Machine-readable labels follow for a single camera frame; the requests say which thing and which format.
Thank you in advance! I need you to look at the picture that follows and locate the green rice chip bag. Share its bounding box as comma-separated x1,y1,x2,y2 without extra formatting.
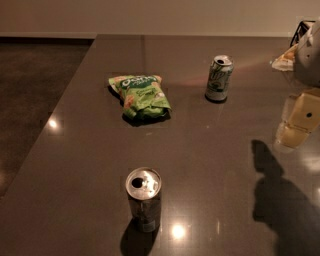
108,75,171,120

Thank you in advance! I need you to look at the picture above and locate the dark redbull can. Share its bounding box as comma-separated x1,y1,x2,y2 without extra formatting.
125,167,162,233

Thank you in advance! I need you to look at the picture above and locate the green 7up soda can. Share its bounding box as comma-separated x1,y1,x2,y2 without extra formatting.
205,55,234,102

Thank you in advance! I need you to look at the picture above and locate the yellow snack bag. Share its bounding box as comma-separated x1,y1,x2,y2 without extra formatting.
271,44,298,72

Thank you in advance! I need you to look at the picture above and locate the black wire basket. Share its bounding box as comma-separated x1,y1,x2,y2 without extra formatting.
290,20,315,46

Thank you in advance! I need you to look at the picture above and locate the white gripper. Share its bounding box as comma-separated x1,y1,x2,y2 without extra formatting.
276,20,320,149

